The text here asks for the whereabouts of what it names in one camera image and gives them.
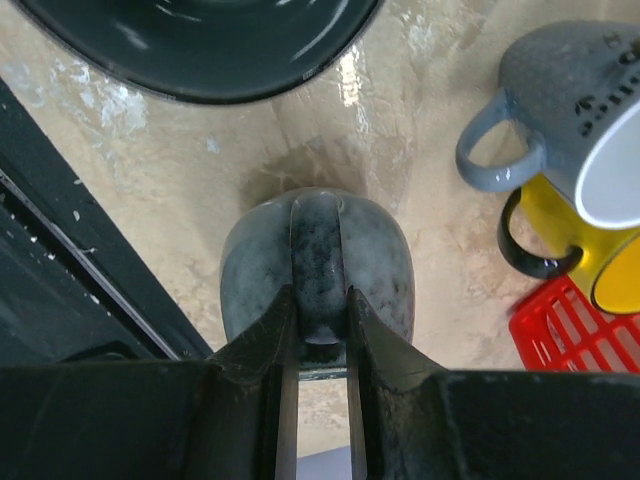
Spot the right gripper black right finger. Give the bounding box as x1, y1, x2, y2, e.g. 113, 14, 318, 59
346, 288, 639, 479

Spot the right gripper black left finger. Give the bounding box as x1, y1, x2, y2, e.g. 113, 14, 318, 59
1, 286, 299, 479

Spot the light grey-blue upside-down mug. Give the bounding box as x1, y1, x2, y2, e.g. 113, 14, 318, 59
220, 187, 415, 379

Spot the yellow mug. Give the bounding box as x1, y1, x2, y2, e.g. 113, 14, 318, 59
497, 175, 639, 314

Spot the dark grey upside-down mug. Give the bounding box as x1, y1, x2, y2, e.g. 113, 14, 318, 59
15, 0, 382, 105

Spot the grey-blue white-lined mug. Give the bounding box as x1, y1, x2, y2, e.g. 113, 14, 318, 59
455, 20, 639, 230

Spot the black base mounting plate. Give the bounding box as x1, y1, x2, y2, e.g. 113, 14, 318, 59
1, 87, 212, 365

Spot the red plastic shopping basket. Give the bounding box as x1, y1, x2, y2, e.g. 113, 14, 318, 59
509, 277, 639, 374

